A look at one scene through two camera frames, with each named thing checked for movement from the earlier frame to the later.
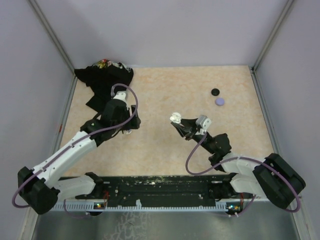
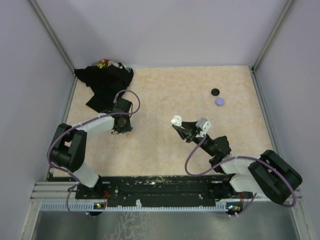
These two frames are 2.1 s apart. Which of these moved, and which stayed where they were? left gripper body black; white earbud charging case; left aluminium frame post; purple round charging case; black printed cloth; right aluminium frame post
Moved: left gripper body black; white earbud charging case
Stayed: right aluminium frame post; left aluminium frame post; purple round charging case; black printed cloth
